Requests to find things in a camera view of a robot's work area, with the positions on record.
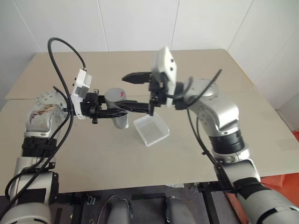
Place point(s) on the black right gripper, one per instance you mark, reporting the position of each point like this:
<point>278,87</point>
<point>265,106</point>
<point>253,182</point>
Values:
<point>157,93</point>

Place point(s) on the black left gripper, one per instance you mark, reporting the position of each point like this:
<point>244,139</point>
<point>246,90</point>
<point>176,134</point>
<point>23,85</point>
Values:
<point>91,106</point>

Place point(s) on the grey jar lid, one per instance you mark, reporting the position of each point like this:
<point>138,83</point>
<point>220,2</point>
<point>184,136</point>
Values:
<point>114,94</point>

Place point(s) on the silver metal cup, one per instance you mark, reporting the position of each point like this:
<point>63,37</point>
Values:
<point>121,122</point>

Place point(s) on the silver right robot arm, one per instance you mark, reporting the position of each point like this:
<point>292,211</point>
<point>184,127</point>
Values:
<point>222,112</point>

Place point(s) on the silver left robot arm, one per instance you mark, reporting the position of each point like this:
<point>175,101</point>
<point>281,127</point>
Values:
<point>37,123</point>

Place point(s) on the clear plastic box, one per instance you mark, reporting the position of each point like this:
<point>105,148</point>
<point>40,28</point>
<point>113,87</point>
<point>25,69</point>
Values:
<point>151,130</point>

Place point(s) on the small metal clip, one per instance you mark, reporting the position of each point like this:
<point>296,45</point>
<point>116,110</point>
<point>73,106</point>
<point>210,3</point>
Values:
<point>90,200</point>

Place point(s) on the dark grey rounded shape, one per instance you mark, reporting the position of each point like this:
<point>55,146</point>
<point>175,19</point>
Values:
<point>175,211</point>
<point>120,211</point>

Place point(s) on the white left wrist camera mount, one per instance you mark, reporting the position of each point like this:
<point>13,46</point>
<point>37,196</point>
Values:
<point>78,93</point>

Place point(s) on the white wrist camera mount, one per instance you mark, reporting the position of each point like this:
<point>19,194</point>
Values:
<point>78,93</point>
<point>166,61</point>

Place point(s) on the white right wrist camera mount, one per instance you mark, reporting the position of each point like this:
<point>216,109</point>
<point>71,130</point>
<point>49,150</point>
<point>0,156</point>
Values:
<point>166,61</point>

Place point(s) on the black metal table frame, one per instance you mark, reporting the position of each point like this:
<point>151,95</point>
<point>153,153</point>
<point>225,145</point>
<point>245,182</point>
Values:
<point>208,205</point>

